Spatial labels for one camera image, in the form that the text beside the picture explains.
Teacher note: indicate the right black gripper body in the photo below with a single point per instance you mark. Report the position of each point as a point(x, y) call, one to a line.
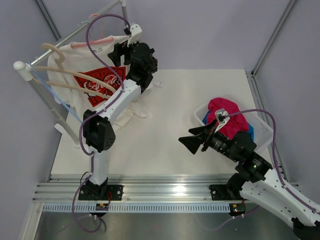
point(220, 143)

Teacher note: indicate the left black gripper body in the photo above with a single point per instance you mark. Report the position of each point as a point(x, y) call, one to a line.
point(127, 52)

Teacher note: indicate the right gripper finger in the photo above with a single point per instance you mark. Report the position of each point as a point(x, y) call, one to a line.
point(192, 143)
point(198, 130)

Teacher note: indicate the pink plastic hanger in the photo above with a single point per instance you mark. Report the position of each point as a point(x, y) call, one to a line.
point(101, 40)

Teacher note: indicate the white Coca-Cola t-shirt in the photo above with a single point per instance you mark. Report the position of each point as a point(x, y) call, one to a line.
point(99, 66)

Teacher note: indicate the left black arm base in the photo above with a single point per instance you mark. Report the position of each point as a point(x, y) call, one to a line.
point(109, 192)

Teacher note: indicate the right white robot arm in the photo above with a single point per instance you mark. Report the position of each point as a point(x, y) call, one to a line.
point(256, 180)

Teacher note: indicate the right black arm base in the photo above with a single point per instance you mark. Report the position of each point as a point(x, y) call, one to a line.
point(222, 192)

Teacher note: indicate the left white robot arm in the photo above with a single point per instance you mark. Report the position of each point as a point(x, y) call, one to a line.
point(97, 126)

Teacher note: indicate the beige wooden hanger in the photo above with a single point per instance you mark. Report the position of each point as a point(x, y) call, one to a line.
point(60, 69)

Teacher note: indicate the magenta cloth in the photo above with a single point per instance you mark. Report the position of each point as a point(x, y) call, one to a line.
point(218, 103)

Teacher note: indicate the silver clothes rack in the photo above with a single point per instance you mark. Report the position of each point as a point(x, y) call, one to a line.
point(28, 75)

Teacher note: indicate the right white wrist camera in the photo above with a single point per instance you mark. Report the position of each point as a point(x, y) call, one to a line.
point(221, 119)

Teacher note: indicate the pink wire hanger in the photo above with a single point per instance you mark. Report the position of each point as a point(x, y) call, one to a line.
point(97, 31)

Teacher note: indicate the aluminium mounting rail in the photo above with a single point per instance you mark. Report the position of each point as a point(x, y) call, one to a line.
point(179, 188)

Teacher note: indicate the blue wire hanger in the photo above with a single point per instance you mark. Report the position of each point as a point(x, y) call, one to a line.
point(46, 84)

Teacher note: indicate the white slotted cable duct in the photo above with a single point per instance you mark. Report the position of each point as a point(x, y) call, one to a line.
point(86, 207)

